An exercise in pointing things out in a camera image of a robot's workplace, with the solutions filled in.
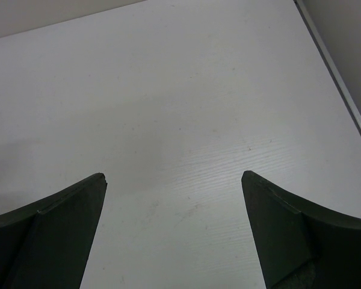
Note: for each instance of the right aluminium rail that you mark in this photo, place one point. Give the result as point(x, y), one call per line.
point(330, 64)

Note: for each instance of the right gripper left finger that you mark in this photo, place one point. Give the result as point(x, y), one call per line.
point(46, 244)

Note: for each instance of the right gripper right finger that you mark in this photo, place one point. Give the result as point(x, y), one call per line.
point(301, 244)

